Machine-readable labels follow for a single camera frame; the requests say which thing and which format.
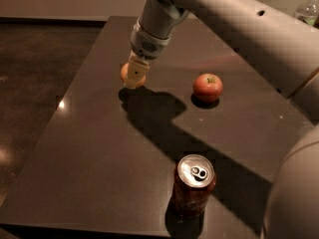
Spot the clear plastic water bottle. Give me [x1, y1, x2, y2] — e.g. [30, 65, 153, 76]
[293, 0, 319, 26]

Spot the orange fruit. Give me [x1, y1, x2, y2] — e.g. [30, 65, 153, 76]
[120, 63, 146, 88]

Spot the red apple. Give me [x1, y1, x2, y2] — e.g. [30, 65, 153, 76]
[193, 74, 223, 104]

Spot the red coke can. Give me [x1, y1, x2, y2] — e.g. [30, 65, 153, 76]
[171, 154, 216, 218]

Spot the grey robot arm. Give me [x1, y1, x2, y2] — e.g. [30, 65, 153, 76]
[125, 0, 319, 239]

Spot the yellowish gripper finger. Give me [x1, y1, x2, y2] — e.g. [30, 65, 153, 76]
[124, 52, 150, 90]

